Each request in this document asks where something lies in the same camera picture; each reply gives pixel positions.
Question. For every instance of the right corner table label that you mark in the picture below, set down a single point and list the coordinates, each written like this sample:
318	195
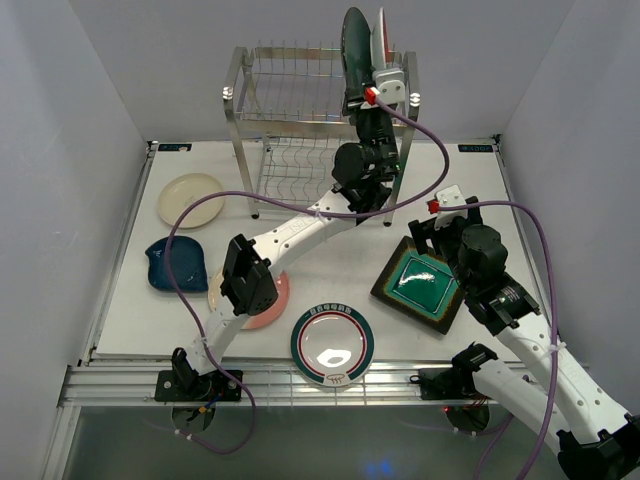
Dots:
475	148

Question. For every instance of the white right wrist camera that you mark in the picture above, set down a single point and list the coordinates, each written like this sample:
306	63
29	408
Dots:
447	205

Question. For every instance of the cream and pink plate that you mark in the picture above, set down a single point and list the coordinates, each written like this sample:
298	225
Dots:
263	319

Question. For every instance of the two-tier steel dish rack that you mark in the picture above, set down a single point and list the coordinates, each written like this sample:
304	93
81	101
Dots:
284	111

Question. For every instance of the red and teal floral plate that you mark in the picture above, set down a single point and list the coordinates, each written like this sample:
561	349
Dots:
381	57

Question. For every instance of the dark teal floral plate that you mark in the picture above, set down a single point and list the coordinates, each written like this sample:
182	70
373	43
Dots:
355	56

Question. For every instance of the cream round plate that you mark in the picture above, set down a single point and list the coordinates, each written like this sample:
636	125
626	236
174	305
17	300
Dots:
184	191

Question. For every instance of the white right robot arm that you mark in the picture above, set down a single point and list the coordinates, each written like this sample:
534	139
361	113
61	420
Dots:
592	435

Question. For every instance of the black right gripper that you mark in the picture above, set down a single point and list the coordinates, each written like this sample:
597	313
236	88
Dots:
421	231

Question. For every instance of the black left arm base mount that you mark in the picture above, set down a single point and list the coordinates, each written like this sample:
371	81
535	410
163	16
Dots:
169	388

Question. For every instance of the white plate green red rim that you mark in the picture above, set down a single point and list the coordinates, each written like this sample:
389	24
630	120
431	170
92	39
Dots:
332	345

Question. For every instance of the left corner table label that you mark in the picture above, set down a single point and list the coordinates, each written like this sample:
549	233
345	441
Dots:
175	147

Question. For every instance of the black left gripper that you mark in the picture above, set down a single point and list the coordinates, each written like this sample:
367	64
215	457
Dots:
356	112

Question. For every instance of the green square plate dark rim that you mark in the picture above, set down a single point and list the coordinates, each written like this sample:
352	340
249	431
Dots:
420	286

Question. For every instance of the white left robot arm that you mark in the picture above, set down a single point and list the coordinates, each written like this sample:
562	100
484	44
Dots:
363	172

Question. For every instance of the corner table label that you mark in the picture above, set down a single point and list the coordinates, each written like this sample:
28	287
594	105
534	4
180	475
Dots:
475	148
175	147

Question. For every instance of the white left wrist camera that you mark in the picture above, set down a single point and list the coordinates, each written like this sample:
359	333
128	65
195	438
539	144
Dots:
388	86

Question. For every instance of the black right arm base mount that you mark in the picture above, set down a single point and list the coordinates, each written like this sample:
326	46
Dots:
445	384

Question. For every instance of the dark blue leaf-shaped dish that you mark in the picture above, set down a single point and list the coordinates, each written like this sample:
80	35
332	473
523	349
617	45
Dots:
187	263

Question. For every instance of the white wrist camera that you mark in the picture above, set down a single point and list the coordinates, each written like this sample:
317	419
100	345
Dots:
388	86
447	205

